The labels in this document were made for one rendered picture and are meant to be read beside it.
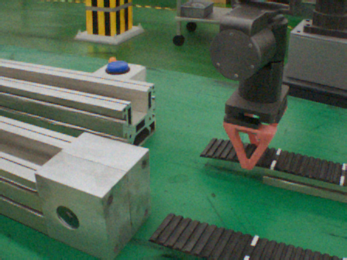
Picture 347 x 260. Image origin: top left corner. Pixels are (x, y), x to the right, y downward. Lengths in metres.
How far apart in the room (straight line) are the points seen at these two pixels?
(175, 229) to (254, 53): 0.20
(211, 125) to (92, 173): 0.33
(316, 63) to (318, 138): 0.26
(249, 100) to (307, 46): 0.43
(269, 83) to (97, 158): 0.22
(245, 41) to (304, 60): 0.53
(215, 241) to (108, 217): 0.11
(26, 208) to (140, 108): 0.26
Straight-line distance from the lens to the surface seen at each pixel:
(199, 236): 0.46
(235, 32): 0.44
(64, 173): 0.45
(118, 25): 3.91
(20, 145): 0.58
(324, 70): 0.96
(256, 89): 0.53
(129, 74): 0.78
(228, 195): 0.57
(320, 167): 0.60
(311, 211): 0.57
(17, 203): 0.53
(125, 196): 0.46
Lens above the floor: 1.13
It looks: 29 degrees down
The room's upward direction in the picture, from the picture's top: straight up
